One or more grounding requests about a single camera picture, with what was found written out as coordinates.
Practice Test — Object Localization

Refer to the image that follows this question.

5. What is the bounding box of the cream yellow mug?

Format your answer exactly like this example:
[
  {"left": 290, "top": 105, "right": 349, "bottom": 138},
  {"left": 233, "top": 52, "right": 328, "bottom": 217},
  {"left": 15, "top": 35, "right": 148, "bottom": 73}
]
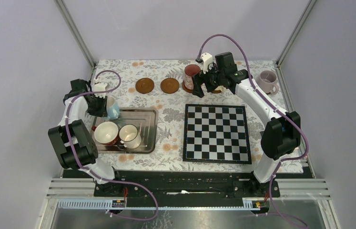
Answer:
[{"left": 215, "top": 86, "right": 226, "bottom": 93}]

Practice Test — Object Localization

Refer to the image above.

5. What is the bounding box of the lavender mug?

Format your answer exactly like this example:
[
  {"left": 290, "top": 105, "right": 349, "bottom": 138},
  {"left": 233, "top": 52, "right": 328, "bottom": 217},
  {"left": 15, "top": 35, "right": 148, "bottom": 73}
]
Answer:
[{"left": 256, "top": 70, "right": 279, "bottom": 95}]

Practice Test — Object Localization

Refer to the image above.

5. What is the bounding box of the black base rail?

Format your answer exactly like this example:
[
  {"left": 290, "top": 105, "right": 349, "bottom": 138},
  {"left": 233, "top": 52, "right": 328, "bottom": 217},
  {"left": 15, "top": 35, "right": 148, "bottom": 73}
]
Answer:
[{"left": 62, "top": 169, "right": 314, "bottom": 208}]

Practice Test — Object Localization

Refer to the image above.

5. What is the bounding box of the blue handled white mug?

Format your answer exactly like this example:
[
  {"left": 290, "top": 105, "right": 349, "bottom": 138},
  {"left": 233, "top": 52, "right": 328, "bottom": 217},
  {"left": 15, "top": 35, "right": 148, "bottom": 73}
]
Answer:
[{"left": 106, "top": 96, "right": 120, "bottom": 120}]

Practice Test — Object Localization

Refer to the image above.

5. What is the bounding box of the pink mug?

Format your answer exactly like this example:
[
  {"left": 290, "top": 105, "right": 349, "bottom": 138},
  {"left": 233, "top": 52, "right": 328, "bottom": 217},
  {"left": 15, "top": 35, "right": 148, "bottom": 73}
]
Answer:
[{"left": 183, "top": 64, "right": 201, "bottom": 91}]

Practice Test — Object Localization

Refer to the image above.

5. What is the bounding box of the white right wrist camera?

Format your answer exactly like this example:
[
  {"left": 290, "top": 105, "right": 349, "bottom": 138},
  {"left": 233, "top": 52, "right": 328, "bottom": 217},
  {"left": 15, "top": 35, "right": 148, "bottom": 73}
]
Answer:
[{"left": 195, "top": 52, "right": 213, "bottom": 74}]

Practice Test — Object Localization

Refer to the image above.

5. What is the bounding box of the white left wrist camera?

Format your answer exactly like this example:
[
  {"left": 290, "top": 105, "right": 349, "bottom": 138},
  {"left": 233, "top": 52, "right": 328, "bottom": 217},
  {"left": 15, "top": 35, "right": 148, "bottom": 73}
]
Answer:
[{"left": 92, "top": 82, "right": 109, "bottom": 98}]

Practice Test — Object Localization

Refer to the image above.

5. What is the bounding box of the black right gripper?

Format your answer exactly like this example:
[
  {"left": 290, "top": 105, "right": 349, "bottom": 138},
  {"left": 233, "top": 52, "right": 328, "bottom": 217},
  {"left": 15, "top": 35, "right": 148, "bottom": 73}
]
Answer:
[{"left": 192, "top": 62, "right": 225, "bottom": 98}]

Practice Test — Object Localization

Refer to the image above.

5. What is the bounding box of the white red wide cup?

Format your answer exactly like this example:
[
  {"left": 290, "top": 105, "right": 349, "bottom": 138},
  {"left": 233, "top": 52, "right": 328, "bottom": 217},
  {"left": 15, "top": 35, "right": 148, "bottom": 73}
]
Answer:
[{"left": 94, "top": 122, "right": 119, "bottom": 146}]

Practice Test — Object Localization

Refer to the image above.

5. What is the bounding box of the black white chessboard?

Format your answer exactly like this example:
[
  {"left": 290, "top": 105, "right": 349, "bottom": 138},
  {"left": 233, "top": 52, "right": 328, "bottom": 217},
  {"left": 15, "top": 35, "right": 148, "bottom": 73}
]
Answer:
[{"left": 183, "top": 104, "right": 252, "bottom": 165}]

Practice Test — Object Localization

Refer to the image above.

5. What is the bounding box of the metal tray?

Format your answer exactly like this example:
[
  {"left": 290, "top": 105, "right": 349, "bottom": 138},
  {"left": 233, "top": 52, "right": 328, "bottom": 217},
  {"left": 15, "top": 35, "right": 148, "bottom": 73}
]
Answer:
[{"left": 94, "top": 108, "right": 158, "bottom": 154}]

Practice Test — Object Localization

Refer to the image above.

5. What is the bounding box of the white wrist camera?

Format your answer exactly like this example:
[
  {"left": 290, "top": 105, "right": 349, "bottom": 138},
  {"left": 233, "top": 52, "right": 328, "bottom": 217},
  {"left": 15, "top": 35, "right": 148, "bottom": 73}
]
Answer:
[
  {"left": 92, "top": 82, "right": 109, "bottom": 98},
  {"left": 195, "top": 52, "right": 213, "bottom": 74}
]

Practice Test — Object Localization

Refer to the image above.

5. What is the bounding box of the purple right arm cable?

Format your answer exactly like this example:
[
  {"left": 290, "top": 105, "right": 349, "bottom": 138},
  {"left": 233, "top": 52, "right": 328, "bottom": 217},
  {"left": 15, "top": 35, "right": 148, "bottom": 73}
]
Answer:
[{"left": 196, "top": 33, "right": 310, "bottom": 228}]

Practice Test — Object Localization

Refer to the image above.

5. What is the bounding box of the white ribbed mug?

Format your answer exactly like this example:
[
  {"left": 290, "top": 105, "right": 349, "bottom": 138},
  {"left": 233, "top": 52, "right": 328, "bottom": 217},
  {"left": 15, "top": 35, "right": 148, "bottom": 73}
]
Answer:
[{"left": 119, "top": 124, "right": 142, "bottom": 149}]

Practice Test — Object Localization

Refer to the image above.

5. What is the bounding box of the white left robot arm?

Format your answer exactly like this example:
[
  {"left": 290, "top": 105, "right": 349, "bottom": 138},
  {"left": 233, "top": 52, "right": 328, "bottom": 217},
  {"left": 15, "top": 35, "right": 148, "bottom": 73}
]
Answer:
[{"left": 48, "top": 79, "right": 124, "bottom": 196}]

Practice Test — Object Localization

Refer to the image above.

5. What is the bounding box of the floral patterned tablecloth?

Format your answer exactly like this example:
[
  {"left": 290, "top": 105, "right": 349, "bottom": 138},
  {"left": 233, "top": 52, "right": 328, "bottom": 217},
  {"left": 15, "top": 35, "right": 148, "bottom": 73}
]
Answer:
[{"left": 66, "top": 59, "right": 305, "bottom": 174}]

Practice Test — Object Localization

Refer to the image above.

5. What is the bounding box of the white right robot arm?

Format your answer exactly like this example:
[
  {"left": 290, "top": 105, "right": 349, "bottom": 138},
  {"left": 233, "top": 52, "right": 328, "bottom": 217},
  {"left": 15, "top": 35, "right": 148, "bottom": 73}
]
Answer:
[{"left": 192, "top": 52, "right": 301, "bottom": 197}]

